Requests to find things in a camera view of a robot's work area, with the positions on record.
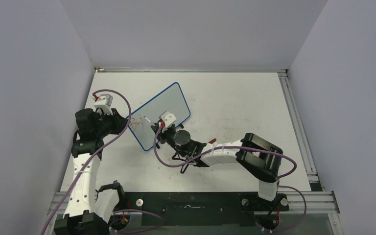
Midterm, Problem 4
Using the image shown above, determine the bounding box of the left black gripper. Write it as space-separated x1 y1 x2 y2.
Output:
94 108 129 138

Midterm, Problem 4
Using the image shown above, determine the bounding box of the blue framed whiteboard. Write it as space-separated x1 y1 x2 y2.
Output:
129 82 191 151

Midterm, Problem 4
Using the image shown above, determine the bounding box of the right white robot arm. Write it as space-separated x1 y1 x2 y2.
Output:
151 121 297 211

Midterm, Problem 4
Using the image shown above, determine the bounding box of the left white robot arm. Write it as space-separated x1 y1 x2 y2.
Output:
54 108 129 235

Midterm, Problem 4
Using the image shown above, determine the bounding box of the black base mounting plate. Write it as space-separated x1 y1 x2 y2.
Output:
117 192 289 227

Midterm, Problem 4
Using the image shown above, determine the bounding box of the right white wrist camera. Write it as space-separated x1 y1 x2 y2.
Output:
159 111 177 131

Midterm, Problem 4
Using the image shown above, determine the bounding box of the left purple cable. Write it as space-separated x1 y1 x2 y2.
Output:
39 88 132 235

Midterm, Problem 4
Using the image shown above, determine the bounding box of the purple cable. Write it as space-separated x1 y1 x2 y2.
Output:
39 88 132 235
153 124 307 233

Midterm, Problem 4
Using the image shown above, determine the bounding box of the aluminium frame rail right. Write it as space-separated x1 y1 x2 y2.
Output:
278 70 320 184

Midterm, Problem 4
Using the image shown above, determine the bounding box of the aluminium frame rail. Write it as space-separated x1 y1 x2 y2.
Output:
278 70 320 184
47 190 340 215

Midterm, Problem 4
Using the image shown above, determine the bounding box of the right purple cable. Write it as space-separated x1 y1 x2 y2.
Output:
153 124 307 233

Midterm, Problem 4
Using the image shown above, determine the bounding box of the aluminium frame rail front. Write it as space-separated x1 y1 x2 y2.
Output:
47 190 340 215

